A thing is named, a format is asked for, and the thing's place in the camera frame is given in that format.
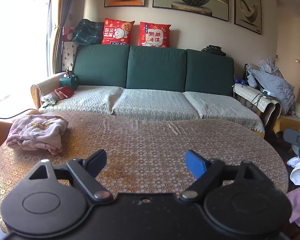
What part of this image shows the white garment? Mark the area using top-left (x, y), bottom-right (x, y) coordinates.
top-left (287, 157), bottom-right (300, 186)

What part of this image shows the armchair with yellow cover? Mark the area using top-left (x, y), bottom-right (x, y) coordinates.
top-left (233, 83), bottom-right (300, 137)

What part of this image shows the folded pink floral garment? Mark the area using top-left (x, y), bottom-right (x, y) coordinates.
top-left (6, 114), bottom-right (69, 155)

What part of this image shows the grey quilted jacket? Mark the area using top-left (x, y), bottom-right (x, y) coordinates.
top-left (245, 56), bottom-right (295, 115)

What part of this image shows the red booklet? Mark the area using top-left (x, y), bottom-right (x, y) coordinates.
top-left (55, 86), bottom-right (74, 100)

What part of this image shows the teal tissue box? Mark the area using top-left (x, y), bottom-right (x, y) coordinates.
top-left (59, 74), bottom-right (79, 90)

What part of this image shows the green sofa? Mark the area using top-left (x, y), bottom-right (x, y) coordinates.
top-left (31, 44), bottom-right (265, 136)

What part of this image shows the black object on sofa back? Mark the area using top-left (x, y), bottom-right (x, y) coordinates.
top-left (202, 44), bottom-right (226, 56)

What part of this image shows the green plaid cushion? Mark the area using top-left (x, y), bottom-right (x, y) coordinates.
top-left (72, 19), bottom-right (104, 46)

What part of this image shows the left red cushion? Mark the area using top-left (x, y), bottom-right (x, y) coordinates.
top-left (102, 18), bottom-right (135, 44)

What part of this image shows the red cushion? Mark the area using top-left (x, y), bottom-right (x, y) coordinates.
top-left (139, 22), bottom-right (171, 48)
top-left (102, 18), bottom-right (135, 44)

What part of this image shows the right framed picture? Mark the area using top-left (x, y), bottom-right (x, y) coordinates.
top-left (234, 0), bottom-right (262, 35)

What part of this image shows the right red cushion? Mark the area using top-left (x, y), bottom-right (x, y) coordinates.
top-left (139, 22), bottom-right (171, 48)

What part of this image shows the curtain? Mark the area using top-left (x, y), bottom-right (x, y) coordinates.
top-left (46, 0), bottom-right (73, 75)

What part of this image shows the black cable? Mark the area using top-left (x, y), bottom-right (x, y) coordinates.
top-left (0, 108), bottom-right (38, 120)

